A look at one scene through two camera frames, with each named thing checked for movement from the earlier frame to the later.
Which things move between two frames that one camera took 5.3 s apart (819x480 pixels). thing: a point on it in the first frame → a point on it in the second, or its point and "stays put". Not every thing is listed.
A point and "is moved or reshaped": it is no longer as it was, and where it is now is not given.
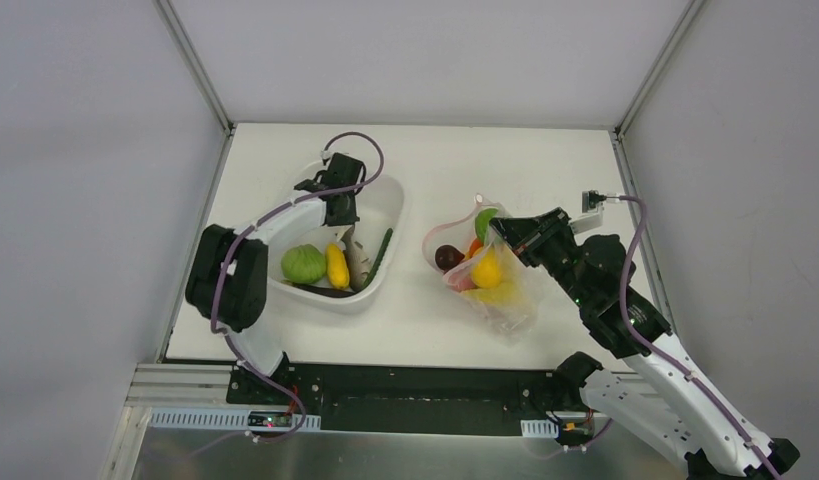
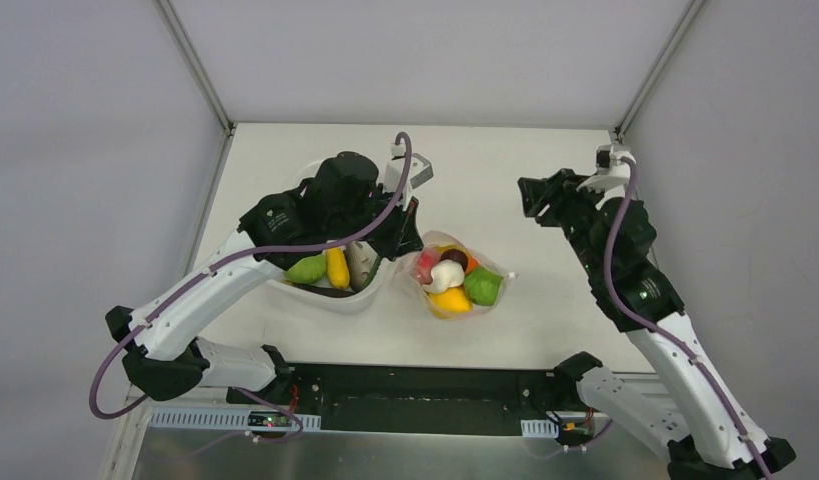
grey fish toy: (358, 261) stays put
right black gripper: (524, 235) → (558, 198)
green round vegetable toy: (303, 263) stays put
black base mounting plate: (414, 399) stays put
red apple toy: (461, 281) → (428, 256)
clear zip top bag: (478, 264) is moved or reshaped
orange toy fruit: (475, 245) → (472, 264)
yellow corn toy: (337, 266) stays put
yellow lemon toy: (487, 270) → (452, 300)
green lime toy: (482, 222) → (483, 285)
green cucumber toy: (379, 257) stays put
